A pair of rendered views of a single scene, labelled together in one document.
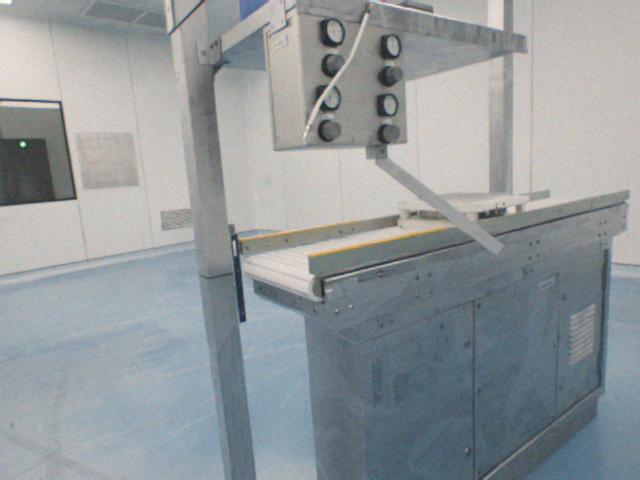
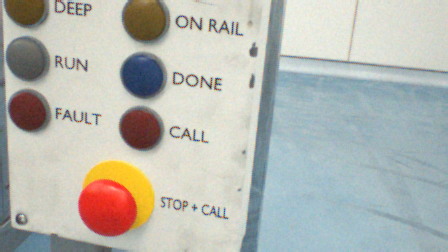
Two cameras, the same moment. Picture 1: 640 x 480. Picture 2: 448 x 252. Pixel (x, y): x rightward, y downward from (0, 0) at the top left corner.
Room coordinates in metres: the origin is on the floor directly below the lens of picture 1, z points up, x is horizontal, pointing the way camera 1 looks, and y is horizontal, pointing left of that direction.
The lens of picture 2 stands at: (-0.29, -0.05, 1.09)
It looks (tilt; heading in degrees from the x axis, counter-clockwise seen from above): 21 degrees down; 316
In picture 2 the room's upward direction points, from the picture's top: 5 degrees clockwise
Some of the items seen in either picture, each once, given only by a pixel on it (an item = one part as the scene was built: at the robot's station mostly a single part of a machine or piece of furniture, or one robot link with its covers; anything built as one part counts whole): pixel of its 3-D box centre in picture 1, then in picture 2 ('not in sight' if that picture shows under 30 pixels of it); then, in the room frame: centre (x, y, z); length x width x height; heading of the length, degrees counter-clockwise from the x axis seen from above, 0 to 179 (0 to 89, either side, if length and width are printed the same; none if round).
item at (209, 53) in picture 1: (208, 50); not in sight; (0.88, 0.19, 1.25); 0.05 x 0.03 x 0.04; 35
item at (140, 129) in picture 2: not in sight; (140, 129); (0.02, -0.28, 0.94); 0.03 x 0.01 x 0.03; 35
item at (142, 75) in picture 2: not in sight; (142, 76); (0.02, -0.28, 0.98); 0.03 x 0.01 x 0.03; 35
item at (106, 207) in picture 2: not in sight; (114, 199); (0.03, -0.27, 0.89); 0.04 x 0.04 x 0.04; 35
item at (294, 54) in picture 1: (338, 88); not in sight; (0.76, -0.05, 1.14); 0.22 x 0.11 x 0.20; 125
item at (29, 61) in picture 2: not in sight; (26, 59); (0.08, -0.24, 0.98); 0.03 x 0.01 x 0.03; 35
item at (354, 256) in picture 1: (524, 217); not in sight; (1.08, -0.52, 0.85); 1.32 x 0.02 x 0.03; 125
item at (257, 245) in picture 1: (439, 212); not in sight; (1.30, -0.37, 0.85); 1.32 x 0.02 x 0.03; 125
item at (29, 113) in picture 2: not in sight; (27, 111); (0.08, -0.24, 0.94); 0.03 x 0.01 x 0.03; 35
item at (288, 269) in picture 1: (480, 230); not in sight; (1.19, -0.45, 0.81); 1.35 x 0.25 x 0.05; 125
